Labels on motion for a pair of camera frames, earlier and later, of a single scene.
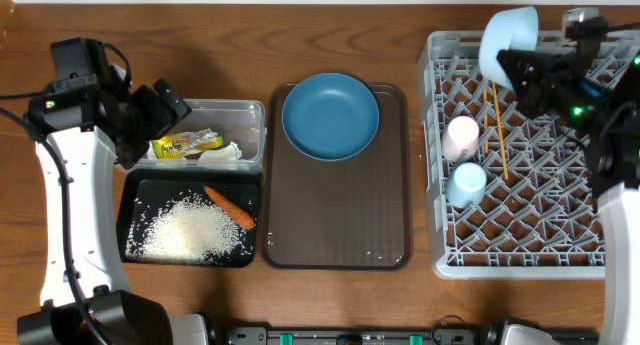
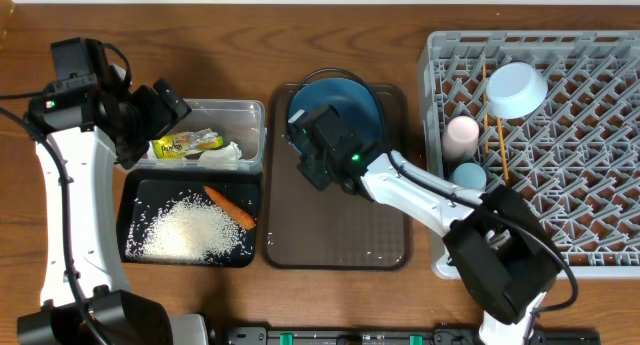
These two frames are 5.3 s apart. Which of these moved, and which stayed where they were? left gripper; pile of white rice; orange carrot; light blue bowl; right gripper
Moved: right gripper; light blue bowl
Stayed: pile of white rice; left gripper; orange carrot
